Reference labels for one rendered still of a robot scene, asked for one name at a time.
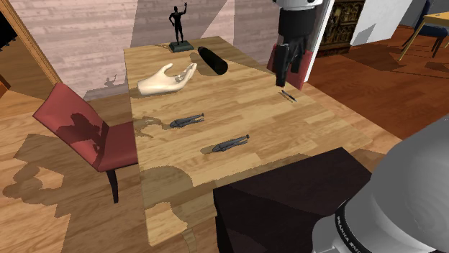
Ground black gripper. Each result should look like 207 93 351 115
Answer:
273 7 317 88

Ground red upholstered chair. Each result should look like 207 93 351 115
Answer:
266 43 314 91
32 82 140 204

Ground dark pen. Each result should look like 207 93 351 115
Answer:
278 89 299 104

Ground dark carved wooden cabinet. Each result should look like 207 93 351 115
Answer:
317 0 366 58

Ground black cylinder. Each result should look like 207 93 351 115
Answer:
197 45 230 76

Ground grey locking pliers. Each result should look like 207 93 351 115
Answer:
211 134 250 153
169 112 205 129

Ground black human figure statue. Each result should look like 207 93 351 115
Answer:
168 1 195 54

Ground cream hand sculpture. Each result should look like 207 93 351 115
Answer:
136 63 199 97

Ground dark robot stand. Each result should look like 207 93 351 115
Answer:
212 147 373 253

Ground blue chair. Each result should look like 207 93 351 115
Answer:
401 0 449 59

